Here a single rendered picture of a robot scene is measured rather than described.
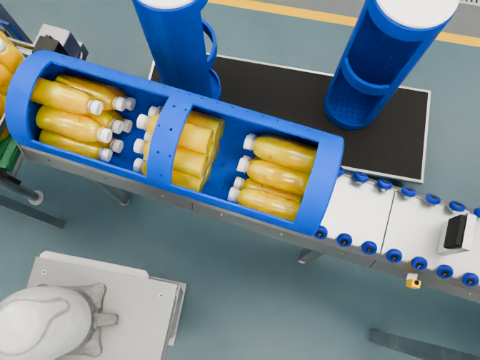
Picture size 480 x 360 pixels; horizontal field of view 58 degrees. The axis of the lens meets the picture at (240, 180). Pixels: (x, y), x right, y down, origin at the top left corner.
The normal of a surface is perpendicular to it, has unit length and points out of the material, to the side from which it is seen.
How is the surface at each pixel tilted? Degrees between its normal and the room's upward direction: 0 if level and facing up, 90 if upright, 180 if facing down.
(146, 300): 0
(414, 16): 0
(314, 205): 37
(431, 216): 0
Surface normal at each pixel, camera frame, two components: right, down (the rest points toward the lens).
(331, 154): 0.09, -0.53
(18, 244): 0.00, -0.25
